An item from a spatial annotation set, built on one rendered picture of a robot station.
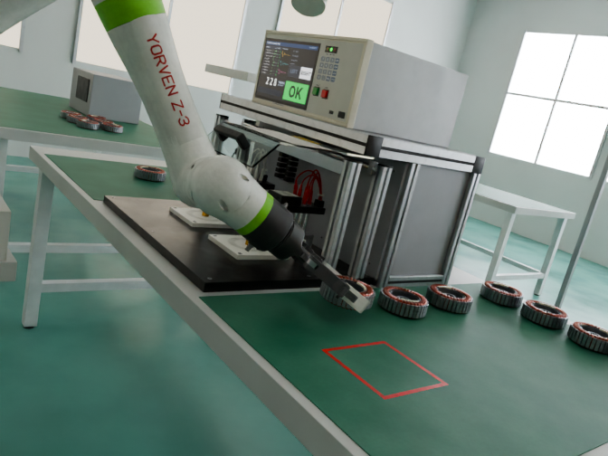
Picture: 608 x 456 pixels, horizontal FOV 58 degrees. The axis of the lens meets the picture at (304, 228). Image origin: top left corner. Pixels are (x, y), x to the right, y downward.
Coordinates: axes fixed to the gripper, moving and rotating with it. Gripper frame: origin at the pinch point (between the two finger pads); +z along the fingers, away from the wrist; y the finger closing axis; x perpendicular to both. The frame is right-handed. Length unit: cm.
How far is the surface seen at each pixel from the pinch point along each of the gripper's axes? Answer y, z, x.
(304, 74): -45, -23, 34
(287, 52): -55, -28, 37
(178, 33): -535, -12, 69
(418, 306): 0.0, 17.0, 7.4
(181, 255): -21.4, -24.4, -18.5
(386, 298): -4.1, 12.2, 4.2
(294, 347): 15.5, -10.9, -12.5
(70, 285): -139, -13, -80
